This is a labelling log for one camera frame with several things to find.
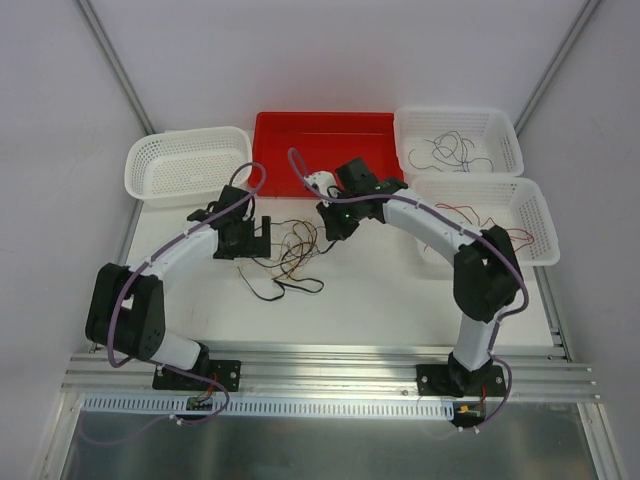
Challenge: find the multicolour wire bundle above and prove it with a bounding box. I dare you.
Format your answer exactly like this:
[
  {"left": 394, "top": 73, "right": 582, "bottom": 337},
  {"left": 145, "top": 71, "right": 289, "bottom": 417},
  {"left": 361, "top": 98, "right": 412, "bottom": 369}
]
[{"left": 234, "top": 219, "right": 341, "bottom": 303}]

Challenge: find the dark wire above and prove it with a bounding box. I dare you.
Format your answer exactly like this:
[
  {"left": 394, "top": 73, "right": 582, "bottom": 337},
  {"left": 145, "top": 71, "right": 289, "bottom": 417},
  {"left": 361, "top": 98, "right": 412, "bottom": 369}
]
[
  {"left": 407, "top": 130, "right": 469, "bottom": 174},
  {"left": 434, "top": 137, "right": 496, "bottom": 174}
]

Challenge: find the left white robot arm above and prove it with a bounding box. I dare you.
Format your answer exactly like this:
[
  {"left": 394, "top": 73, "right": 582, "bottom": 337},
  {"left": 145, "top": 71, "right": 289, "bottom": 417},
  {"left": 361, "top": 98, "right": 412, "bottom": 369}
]
[{"left": 85, "top": 185, "right": 271, "bottom": 389}]

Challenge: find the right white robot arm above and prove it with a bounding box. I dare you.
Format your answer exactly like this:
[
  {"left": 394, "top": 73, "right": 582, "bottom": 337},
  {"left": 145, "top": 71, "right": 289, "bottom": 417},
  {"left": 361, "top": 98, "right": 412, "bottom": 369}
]
[{"left": 304, "top": 158, "right": 524, "bottom": 397}]

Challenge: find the red plastic bin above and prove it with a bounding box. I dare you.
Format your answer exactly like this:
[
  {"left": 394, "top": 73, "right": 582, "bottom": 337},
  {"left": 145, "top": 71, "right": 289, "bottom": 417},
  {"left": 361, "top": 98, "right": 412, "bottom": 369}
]
[{"left": 253, "top": 112, "right": 403, "bottom": 198}]

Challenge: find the white oval perforated basket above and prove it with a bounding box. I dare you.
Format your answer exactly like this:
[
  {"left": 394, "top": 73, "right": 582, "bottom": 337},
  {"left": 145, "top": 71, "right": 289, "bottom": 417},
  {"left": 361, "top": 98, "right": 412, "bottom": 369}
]
[{"left": 124, "top": 126, "right": 252, "bottom": 208}]

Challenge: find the white far rectangular basket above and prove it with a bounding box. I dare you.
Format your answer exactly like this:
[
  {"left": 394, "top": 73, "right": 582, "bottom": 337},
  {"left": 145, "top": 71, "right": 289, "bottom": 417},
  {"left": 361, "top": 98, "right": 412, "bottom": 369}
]
[{"left": 393, "top": 107, "right": 524, "bottom": 180}]

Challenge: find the white rectangular basket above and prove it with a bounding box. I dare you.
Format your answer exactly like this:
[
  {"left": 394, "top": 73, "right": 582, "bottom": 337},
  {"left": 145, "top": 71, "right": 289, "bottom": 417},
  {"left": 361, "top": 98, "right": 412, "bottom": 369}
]
[
  {"left": 393, "top": 107, "right": 524, "bottom": 180},
  {"left": 411, "top": 174, "right": 560, "bottom": 267}
]

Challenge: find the white near rectangular basket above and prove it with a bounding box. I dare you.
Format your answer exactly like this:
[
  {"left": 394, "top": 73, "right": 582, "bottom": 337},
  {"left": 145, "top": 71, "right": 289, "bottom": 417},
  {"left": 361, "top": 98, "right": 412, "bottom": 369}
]
[{"left": 411, "top": 174, "right": 560, "bottom": 267}]

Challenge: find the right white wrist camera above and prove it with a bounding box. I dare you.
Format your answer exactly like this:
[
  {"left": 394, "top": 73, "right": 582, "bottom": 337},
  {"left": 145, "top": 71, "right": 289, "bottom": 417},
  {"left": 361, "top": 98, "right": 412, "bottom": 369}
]
[{"left": 304, "top": 171, "right": 337, "bottom": 198}]

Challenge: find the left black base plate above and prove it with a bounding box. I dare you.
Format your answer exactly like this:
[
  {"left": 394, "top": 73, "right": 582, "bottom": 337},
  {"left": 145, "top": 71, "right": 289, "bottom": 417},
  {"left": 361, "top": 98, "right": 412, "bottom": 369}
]
[{"left": 152, "top": 359, "right": 242, "bottom": 392}]

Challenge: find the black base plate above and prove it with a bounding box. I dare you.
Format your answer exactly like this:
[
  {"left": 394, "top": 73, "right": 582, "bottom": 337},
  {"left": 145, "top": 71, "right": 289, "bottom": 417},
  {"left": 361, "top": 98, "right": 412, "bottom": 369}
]
[
  {"left": 415, "top": 363, "right": 506, "bottom": 398},
  {"left": 152, "top": 359, "right": 242, "bottom": 392}
]

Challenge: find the white slotted cable duct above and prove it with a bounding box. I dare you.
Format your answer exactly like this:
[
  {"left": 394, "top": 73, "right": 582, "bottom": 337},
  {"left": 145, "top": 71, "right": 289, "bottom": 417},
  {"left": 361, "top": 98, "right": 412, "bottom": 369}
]
[{"left": 83, "top": 394, "right": 454, "bottom": 421}]

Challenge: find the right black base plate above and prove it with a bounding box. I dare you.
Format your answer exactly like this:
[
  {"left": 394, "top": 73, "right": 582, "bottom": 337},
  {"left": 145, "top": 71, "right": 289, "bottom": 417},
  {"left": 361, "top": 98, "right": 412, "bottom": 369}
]
[{"left": 415, "top": 363, "right": 506, "bottom": 398}]

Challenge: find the aluminium mounting rail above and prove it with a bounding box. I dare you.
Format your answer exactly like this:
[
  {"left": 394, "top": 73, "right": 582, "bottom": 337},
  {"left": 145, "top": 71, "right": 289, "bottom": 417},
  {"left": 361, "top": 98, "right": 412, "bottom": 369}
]
[{"left": 61, "top": 341, "right": 604, "bottom": 403}]

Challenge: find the left aluminium frame post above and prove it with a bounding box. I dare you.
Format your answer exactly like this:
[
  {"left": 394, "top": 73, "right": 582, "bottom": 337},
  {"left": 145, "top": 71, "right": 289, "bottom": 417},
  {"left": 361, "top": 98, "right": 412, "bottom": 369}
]
[{"left": 73, "top": 0, "right": 157, "bottom": 135}]

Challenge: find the aluminium frame post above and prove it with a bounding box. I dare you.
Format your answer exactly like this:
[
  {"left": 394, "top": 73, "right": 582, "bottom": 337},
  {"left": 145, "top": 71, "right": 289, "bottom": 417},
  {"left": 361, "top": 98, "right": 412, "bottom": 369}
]
[
  {"left": 73, "top": 0, "right": 157, "bottom": 135},
  {"left": 514, "top": 0, "right": 604, "bottom": 136}
]

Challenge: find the right aluminium frame post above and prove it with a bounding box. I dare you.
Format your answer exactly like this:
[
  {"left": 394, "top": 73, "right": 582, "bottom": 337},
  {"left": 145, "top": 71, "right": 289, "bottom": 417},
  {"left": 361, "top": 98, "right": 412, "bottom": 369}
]
[{"left": 514, "top": 0, "right": 604, "bottom": 136}]

